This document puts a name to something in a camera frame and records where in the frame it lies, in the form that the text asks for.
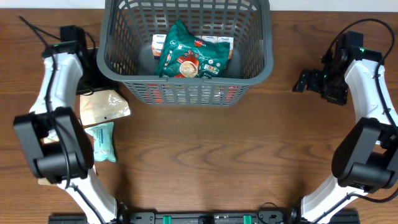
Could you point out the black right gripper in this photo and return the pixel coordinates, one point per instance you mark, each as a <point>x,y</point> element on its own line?
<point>311,83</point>

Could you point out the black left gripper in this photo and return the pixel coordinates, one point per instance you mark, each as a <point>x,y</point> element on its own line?
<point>107,83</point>

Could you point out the beige paper pouch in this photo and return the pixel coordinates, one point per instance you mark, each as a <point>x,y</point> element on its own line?
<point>102,106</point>
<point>53,138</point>

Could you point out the dark grey plastic basket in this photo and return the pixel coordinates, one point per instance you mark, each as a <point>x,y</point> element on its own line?
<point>125,51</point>

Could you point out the teal wet wipes pack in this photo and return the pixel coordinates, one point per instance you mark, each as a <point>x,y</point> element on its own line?
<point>103,141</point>

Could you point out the white tissue pack box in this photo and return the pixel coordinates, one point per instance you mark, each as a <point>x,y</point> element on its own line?
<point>158,41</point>

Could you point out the red spaghetti pasta packet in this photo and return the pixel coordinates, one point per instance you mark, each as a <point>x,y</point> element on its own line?
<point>218,95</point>

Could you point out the green Nescafe coffee bag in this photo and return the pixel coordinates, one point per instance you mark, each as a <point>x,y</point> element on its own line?
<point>186,56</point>

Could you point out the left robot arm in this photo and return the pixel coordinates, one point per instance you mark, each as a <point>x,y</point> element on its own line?
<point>64,163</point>

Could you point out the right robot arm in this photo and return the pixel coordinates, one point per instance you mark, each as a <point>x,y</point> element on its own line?
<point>366,160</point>

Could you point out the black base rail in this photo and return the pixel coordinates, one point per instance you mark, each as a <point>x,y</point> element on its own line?
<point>269,216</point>

